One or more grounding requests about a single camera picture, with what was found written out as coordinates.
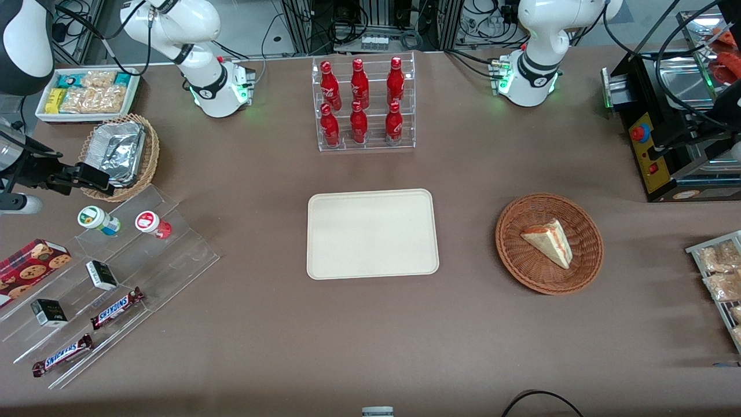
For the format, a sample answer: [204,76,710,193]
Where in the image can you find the clear acrylic bottle rack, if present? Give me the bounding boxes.
[311,52,417,153]

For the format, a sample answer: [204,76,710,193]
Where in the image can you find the cream plastic tray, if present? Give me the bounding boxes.
[306,189,440,281]

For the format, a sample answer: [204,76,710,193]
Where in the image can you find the small black box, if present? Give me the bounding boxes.
[85,260,119,291]
[30,298,68,328]

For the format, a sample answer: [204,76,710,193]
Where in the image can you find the red cookie box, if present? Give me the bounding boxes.
[0,238,72,308]

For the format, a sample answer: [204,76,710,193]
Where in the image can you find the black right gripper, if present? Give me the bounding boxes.
[5,141,114,196]

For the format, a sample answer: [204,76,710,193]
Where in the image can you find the round brown wicker basket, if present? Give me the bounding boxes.
[495,193,604,296]

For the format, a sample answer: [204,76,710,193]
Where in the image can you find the yellow snack pack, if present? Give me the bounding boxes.
[45,87,68,115]

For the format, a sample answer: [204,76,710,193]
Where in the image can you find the red cola bottle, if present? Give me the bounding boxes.
[320,60,343,112]
[320,103,342,148]
[384,101,404,146]
[350,58,371,109]
[386,56,406,107]
[349,101,369,145]

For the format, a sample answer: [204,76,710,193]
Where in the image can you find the clear snack bag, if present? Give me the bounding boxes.
[697,240,741,273]
[703,271,741,302]

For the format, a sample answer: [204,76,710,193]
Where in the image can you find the light wicker basket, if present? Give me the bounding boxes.
[79,113,161,203]

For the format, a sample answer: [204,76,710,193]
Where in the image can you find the wrapped triangle sandwich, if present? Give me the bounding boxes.
[520,218,574,270]

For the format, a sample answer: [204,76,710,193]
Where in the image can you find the aluminium foil container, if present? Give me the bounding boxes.
[87,121,146,188]

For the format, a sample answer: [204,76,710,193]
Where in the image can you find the red gum bottle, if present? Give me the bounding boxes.
[135,211,173,240]

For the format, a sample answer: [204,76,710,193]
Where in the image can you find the snickers chocolate bar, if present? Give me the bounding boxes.
[90,287,146,331]
[32,334,94,378]

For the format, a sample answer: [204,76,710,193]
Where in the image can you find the black conveyor toaster oven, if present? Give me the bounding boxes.
[601,0,741,203]

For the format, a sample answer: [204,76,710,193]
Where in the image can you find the green gum bottle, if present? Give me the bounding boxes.
[78,206,122,236]

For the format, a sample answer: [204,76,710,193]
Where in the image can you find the black cable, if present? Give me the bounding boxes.
[500,390,585,417]

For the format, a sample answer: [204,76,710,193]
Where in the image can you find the white snack bin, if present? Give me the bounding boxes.
[35,67,142,125]

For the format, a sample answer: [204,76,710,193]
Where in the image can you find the tray of packaged snacks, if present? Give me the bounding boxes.
[685,230,741,355]

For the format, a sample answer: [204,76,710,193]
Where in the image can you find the clear cracker bag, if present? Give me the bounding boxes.
[81,70,118,89]
[60,86,127,114]

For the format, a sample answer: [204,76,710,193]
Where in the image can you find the clear acrylic stepped stand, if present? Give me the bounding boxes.
[0,184,221,390]

